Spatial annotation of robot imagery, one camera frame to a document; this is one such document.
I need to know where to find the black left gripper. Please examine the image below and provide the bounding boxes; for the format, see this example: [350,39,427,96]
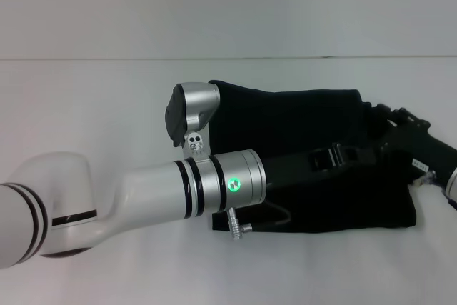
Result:
[262,142,376,191]

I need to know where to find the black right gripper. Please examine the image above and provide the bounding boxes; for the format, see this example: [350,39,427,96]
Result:
[371,103,457,181]

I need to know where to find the black FREE print t-shirt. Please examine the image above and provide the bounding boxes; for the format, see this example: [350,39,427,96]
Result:
[206,79,418,236]

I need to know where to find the silver perforated housing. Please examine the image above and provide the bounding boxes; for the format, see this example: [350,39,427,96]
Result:
[163,81,221,160]

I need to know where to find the silver right cable connector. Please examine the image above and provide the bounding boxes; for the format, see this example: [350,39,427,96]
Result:
[413,171,437,189]

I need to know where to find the dark left gripper cable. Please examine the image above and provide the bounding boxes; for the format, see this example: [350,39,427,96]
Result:
[226,200,293,241]

